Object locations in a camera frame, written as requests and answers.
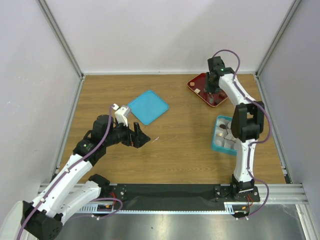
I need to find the red tray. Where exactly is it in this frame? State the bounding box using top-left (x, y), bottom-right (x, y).
top-left (187, 73), bottom-right (228, 108)

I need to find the blue chocolate box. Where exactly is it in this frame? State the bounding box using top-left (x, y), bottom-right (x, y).
top-left (211, 115), bottom-right (237, 156)

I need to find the dark chocolate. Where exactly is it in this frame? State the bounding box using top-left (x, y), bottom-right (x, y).
top-left (219, 124), bottom-right (227, 130)

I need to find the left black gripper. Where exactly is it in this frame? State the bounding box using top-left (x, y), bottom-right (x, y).
top-left (103, 117), bottom-right (150, 148)

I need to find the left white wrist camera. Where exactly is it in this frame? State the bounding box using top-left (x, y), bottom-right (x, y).
top-left (112, 103), bottom-right (131, 127)

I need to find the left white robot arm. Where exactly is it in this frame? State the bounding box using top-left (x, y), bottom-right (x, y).
top-left (16, 115), bottom-right (151, 240)

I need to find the slotted cable duct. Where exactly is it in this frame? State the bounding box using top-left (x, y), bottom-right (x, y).
top-left (74, 202), bottom-right (121, 215)

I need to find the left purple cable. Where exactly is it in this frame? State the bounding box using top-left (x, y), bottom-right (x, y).
top-left (16, 106), bottom-right (123, 240)

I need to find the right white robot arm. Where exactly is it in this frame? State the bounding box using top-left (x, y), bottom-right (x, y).
top-left (205, 56), bottom-right (265, 201)

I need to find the blue box lid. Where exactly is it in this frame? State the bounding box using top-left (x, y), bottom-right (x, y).
top-left (128, 90), bottom-right (169, 126)

